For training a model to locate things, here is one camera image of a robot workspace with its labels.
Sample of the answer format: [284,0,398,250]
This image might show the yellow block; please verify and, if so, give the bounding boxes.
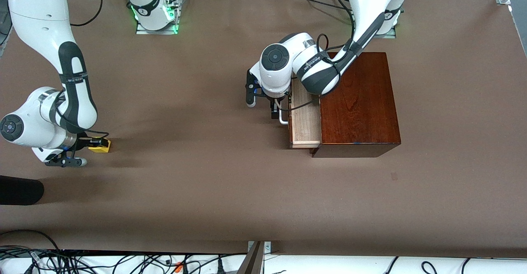
[88,139,111,154]

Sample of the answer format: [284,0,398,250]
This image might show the wooden drawer with white handle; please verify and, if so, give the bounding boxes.
[279,78,322,149]

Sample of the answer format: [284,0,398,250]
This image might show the dark wooden drawer cabinet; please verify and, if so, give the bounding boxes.
[310,52,402,158]

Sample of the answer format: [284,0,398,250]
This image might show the black ribbed cylinder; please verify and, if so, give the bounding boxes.
[0,175,44,206]

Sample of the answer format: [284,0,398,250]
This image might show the small metal bracket plate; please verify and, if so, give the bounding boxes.
[248,241,272,255]

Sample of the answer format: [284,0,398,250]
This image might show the dark camera mount strut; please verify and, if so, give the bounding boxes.
[237,241,264,274]

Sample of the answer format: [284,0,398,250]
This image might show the white cable ledge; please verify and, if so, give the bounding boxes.
[0,254,527,274]

